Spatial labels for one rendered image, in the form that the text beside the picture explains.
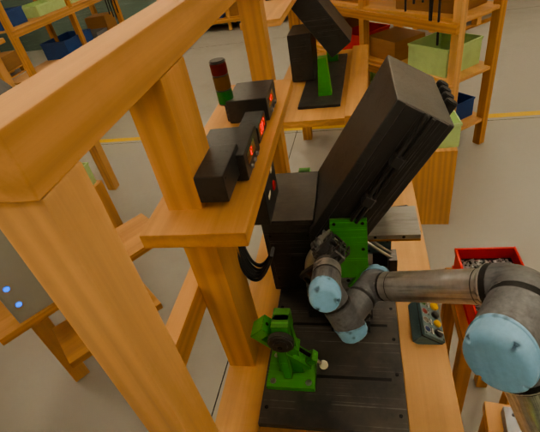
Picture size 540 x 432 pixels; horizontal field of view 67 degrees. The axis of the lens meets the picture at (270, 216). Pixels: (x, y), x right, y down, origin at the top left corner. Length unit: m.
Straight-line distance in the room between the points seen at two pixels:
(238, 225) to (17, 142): 0.50
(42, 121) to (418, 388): 1.17
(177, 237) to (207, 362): 1.74
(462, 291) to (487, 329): 0.19
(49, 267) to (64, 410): 2.24
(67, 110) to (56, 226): 0.15
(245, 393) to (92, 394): 1.54
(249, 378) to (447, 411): 0.59
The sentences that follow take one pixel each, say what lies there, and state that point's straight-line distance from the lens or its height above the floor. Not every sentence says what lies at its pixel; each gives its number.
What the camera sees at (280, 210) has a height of 1.24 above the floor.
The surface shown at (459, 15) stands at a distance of 3.53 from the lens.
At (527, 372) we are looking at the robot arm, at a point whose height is 1.45.
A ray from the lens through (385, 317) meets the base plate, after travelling 1.50.
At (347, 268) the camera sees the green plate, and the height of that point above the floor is 1.10.
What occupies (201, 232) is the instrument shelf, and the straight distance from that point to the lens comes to 0.90.
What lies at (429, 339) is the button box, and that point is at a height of 0.93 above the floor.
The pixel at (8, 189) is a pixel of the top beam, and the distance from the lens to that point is 0.55.
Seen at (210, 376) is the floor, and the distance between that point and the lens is 2.55.
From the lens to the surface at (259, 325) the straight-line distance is 1.21.
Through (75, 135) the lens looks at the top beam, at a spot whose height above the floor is 1.88.
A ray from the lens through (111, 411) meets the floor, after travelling 2.68.
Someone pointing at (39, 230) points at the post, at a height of 1.80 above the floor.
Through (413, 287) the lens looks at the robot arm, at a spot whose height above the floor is 1.33.
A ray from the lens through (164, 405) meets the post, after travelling 0.86.
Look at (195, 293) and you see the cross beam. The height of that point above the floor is 1.27.
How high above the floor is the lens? 2.08
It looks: 37 degrees down
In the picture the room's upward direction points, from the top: 12 degrees counter-clockwise
